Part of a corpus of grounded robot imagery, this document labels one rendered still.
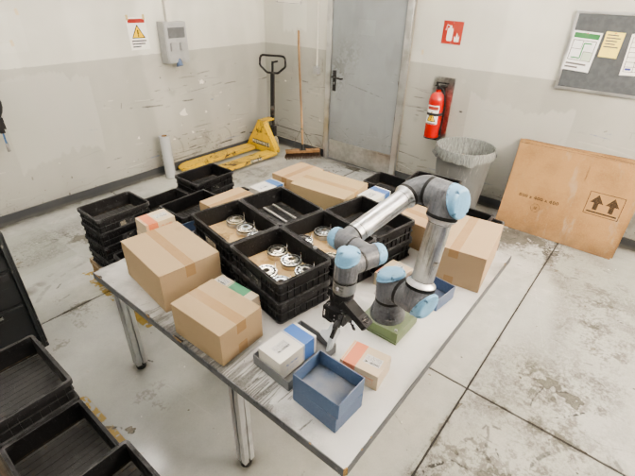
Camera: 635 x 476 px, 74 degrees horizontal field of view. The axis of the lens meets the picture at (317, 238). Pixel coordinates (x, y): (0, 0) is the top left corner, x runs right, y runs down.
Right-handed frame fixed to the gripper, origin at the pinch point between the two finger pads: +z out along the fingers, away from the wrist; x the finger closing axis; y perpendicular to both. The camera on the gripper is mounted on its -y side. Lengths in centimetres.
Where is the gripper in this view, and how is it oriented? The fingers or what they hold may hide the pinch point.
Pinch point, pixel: (342, 342)
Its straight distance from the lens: 147.9
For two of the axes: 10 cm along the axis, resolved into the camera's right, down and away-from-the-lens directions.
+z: -0.7, 8.8, 4.7
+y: -7.6, -3.5, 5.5
